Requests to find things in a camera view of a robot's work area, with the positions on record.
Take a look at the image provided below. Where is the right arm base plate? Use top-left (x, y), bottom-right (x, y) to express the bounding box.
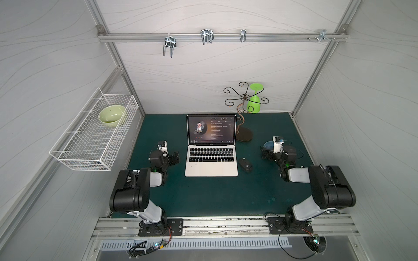
top-left (265, 216), bottom-right (314, 235)

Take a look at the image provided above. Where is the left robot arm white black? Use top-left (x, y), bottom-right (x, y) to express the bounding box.
top-left (109, 147), bottom-right (180, 228)

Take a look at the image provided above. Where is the dark metal cup stand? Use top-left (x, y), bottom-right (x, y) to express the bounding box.
top-left (223, 82), bottom-right (270, 142)

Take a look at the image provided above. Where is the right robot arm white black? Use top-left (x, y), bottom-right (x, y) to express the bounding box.
top-left (260, 142), bottom-right (357, 227)

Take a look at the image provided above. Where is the blue bowl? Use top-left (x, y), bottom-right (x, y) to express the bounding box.
top-left (263, 141), bottom-right (274, 150)

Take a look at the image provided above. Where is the green plastic goblet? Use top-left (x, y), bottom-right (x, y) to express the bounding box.
top-left (247, 83), bottom-right (263, 114)

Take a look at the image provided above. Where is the silver laptop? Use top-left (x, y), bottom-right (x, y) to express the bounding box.
top-left (185, 114), bottom-right (238, 177)

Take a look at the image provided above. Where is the metal double hook left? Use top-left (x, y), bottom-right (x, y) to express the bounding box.
top-left (163, 36), bottom-right (177, 58)

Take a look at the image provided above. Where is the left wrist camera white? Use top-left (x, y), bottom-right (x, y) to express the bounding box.
top-left (157, 141), bottom-right (168, 157)

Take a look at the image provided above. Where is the green table mat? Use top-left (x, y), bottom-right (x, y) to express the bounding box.
top-left (128, 113), bottom-right (312, 217)

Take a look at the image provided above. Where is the metal hook right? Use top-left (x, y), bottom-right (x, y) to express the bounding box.
top-left (307, 29), bottom-right (336, 42)

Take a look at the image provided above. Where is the green bowl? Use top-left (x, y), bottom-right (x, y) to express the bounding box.
top-left (98, 105), bottom-right (127, 128)

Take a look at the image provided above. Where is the metal double hook middle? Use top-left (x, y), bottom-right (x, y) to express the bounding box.
top-left (200, 29), bottom-right (214, 45)

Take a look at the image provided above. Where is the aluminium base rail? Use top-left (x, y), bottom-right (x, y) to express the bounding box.
top-left (90, 214), bottom-right (360, 240)

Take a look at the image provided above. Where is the white vent grille strip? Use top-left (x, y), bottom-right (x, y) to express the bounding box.
top-left (100, 237), bottom-right (292, 251)

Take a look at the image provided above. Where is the metal double hook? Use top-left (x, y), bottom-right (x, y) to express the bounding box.
top-left (200, 29), bottom-right (214, 45)
top-left (163, 36), bottom-right (177, 58)

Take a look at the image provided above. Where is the small metal hook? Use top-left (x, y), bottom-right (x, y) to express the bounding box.
top-left (240, 29), bottom-right (247, 43)

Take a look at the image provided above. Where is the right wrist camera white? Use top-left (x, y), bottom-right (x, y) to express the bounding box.
top-left (273, 136), bottom-right (284, 153)

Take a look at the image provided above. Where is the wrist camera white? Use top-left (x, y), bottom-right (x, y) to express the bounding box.
top-left (273, 136), bottom-right (284, 153)
top-left (157, 141), bottom-right (168, 157)

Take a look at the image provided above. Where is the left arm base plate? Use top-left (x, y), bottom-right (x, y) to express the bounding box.
top-left (138, 219), bottom-right (184, 237)

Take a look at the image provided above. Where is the black wireless mouse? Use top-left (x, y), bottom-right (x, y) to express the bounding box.
top-left (237, 157), bottom-right (253, 173)

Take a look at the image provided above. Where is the white wire basket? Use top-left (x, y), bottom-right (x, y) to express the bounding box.
top-left (49, 89), bottom-right (139, 171)

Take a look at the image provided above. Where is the aluminium top rail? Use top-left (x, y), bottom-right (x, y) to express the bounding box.
top-left (98, 32), bottom-right (349, 44)

